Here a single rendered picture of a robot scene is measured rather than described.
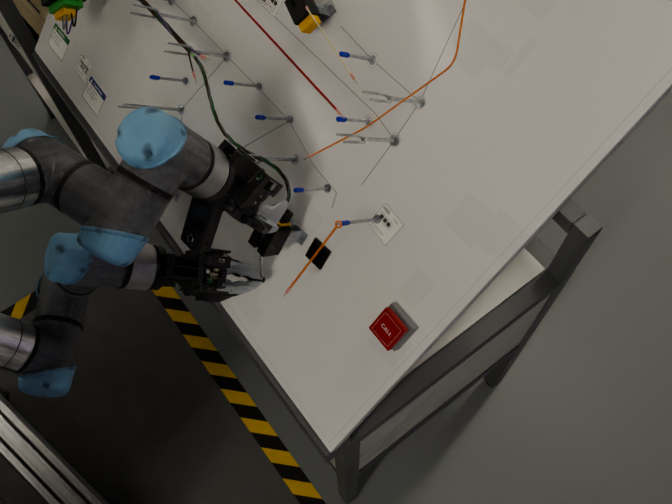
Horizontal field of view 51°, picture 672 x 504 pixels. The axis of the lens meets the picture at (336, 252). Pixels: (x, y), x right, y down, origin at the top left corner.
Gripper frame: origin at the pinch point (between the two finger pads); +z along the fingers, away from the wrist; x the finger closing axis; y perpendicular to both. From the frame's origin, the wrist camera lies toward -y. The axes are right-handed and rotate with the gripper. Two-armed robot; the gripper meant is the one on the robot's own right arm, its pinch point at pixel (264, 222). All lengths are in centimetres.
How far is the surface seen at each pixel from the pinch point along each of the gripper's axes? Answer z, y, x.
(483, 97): -5.1, 35.7, -16.7
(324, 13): -5.1, 31.7, 14.1
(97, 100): 15, -9, 61
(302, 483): 99, -60, -9
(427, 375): 38.0, -3.9, -27.9
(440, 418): 118, -21, -22
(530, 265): 51, 26, -25
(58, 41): 14, -6, 81
